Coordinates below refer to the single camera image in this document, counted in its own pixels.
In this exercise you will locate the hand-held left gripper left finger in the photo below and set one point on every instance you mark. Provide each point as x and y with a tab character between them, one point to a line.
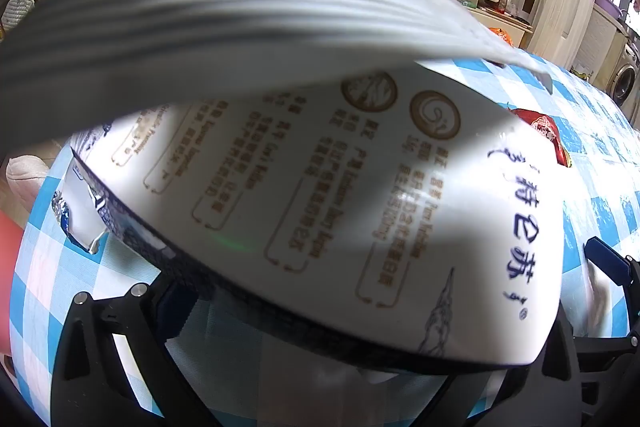
172	307

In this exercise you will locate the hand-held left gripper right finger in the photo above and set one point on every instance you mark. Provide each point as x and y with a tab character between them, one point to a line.
607	259

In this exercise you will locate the red snack packet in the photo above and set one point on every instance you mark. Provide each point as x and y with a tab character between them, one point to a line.
547	134

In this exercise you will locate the white milk carton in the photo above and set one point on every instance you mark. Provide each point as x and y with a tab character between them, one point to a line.
325	187

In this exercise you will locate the blue white checked tablecloth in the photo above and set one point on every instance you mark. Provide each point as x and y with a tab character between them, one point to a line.
600	157

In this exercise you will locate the white washing machine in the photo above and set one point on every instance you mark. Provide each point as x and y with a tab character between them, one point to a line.
625	74

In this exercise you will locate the grey cushion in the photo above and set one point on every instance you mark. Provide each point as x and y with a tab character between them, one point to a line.
25	174

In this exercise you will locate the purple plastic basin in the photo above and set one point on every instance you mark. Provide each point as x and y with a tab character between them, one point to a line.
607	7

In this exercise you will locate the cream TV cabinet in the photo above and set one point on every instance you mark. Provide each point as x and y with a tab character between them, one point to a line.
500	14

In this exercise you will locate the wooden chair with quilted cover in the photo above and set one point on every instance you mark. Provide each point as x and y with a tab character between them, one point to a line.
20	2

